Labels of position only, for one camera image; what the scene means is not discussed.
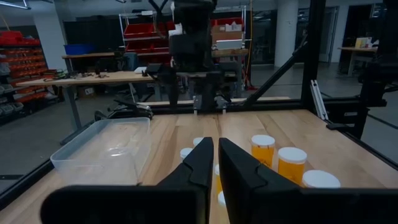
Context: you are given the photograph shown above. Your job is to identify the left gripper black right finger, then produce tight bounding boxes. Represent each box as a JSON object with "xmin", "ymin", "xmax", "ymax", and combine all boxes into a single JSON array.
[{"xmin": 218, "ymin": 138, "xmax": 398, "ymax": 224}]

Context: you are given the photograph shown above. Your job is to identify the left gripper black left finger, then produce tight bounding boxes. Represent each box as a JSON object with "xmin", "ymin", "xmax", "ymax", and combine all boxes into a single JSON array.
[{"xmin": 40, "ymin": 137, "xmax": 215, "ymax": 224}]

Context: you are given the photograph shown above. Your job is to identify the orange pill bottle colourful capsules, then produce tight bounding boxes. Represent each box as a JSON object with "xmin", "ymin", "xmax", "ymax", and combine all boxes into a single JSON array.
[{"xmin": 251, "ymin": 134, "xmax": 276, "ymax": 169}]

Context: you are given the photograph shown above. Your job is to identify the clear plastic bin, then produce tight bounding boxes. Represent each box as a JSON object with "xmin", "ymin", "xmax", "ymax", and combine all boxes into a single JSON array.
[{"xmin": 50, "ymin": 117, "xmax": 152, "ymax": 187}]

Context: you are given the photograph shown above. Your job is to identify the blue storage bin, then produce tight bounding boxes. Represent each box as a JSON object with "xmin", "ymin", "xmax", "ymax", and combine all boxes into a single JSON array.
[{"xmin": 64, "ymin": 43, "xmax": 95, "ymax": 56}]

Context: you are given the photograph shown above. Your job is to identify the black machine on floor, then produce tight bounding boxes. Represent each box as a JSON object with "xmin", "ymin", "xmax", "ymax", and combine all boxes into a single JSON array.
[{"xmin": 94, "ymin": 98, "xmax": 154, "ymax": 121}]

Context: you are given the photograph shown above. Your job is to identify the silver aluminium bar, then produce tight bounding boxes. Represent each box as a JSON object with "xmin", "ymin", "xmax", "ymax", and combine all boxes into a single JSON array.
[{"xmin": 310, "ymin": 79, "xmax": 330, "ymax": 121}]

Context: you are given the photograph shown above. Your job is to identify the wooden workbench with metal legs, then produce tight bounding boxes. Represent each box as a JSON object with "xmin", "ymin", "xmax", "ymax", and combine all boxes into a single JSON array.
[{"xmin": 15, "ymin": 70, "xmax": 156, "ymax": 146}]

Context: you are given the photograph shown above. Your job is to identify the white flat box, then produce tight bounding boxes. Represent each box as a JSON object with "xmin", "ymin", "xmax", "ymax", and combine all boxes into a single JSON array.
[{"xmin": 216, "ymin": 39, "xmax": 243, "ymax": 50}]

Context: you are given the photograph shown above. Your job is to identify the cardboard box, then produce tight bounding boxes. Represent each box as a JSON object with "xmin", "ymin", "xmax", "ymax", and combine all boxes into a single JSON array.
[{"xmin": 211, "ymin": 24, "xmax": 244, "ymax": 44}]

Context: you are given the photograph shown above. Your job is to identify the white building column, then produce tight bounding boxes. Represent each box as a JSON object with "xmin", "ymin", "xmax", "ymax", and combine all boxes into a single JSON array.
[{"xmin": 274, "ymin": 0, "xmax": 300, "ymax": 68}]

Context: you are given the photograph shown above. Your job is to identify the long wooden workbench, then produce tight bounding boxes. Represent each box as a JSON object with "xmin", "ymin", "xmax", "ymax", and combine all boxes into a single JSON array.
[{"xmin": 61, "ymin": 48, "xmax": 249, "ymax": 60}]

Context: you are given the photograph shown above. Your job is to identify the small wooden desk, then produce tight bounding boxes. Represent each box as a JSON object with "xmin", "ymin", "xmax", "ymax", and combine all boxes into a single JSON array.
[{"xmin": 338, "ymin": 46, "xmax": 379, "ymax": 76}]

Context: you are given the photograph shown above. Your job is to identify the yellow box on desk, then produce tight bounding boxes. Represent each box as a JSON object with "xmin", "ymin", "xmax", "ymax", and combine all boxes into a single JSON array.
[{"xmin": 355, "ymin": 37, "xmax": 373, "ymax": 49}]

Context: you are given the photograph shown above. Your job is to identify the rack of small red bins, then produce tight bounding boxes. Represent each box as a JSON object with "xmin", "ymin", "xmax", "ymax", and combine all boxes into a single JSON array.
[{"xmin": 0, "ymin": 30, "xmax": 58, "ymax": 105}]

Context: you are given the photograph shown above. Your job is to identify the ceiling light strip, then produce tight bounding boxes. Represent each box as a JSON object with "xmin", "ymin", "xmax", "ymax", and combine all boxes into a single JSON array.
[{"xmin": 0, "ymin": 0, "xmax": 32, "ymax": 10}]

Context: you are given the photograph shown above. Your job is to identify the black clamp bracket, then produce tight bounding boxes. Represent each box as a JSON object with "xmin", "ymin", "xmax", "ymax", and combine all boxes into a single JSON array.
[{"xmin": 325, "ymin": 123, "xmax": 348, "ymax": 131}]

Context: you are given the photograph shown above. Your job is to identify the black metal table frame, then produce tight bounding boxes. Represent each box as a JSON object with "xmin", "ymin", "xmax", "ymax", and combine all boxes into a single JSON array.
[{"xmin": 0, "ymin": 0, "xmax": 398, "ymax": 210}]

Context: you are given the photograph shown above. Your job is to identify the yellow hanging cable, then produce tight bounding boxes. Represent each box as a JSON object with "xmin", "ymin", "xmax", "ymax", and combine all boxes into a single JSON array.
[{"xmin": 245, "ymin": 0, "xmax": 254, "ymax": 90}]

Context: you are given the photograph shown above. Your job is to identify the wire shelf with red bins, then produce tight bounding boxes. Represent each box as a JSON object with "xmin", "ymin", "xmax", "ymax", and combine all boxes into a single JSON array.
[{"xmin": 119, "ymin": 5, "xmax": 247, "ymax": 65}]

